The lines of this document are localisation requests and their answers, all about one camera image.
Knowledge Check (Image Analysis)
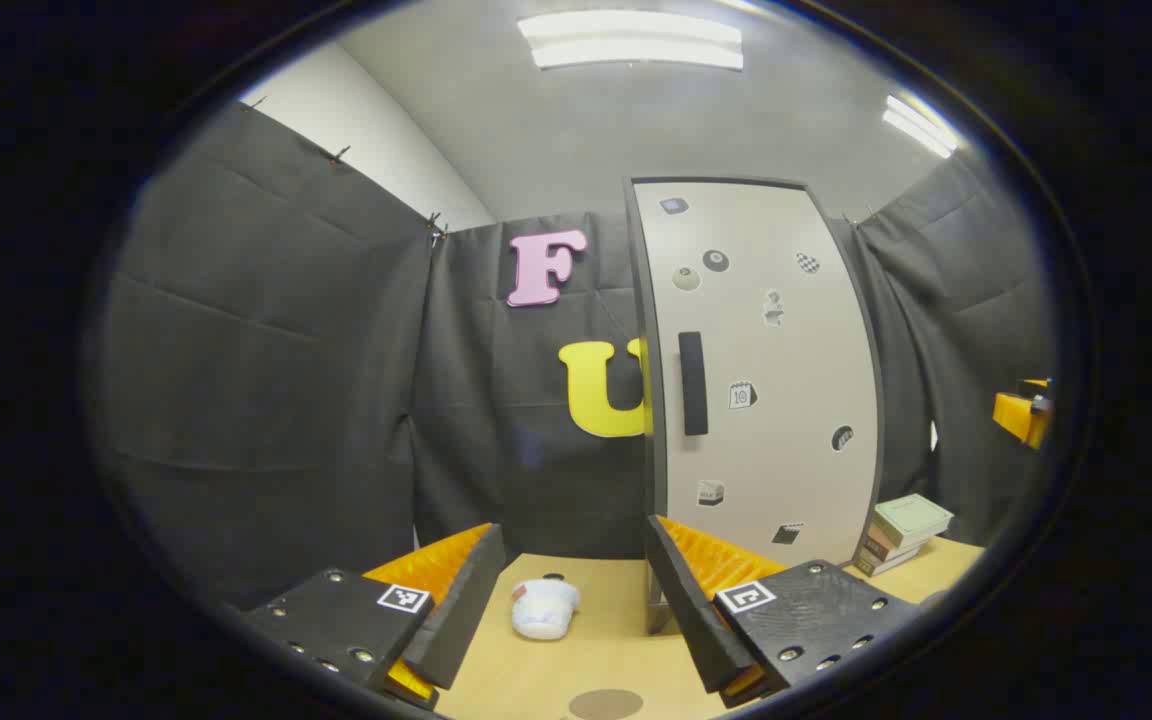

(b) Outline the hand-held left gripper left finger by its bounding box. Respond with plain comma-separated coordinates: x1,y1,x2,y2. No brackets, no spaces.
239,522,508,711

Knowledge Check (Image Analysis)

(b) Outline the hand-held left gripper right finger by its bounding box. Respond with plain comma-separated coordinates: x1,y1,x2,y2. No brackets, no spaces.
644,514,924,711

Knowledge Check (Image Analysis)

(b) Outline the dark grey cabinet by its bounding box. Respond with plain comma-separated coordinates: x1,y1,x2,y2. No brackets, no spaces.
622,175,887,636

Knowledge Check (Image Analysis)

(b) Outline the light grey cabinet door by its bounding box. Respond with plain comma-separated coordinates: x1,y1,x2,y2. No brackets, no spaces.
633,180,882,567

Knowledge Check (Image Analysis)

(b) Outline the black cabinet door handle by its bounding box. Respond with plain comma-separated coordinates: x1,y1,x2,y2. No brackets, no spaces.
678,331,710,437

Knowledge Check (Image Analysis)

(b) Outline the pale green book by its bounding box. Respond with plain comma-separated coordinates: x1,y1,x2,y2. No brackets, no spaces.
873,493,955,549

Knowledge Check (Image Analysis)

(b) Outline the brown book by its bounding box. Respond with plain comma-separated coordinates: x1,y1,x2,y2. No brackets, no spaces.
864,527,922,564

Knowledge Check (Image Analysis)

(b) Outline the beige book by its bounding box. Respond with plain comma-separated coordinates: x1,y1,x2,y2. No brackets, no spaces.
854,547,922,578

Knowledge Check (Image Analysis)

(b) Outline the black backdrop cloth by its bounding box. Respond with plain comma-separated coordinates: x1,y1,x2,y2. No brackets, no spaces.
86,100,1057,611

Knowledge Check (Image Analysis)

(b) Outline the long ceiling light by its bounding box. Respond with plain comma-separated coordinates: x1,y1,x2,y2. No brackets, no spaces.
518,10,745,71

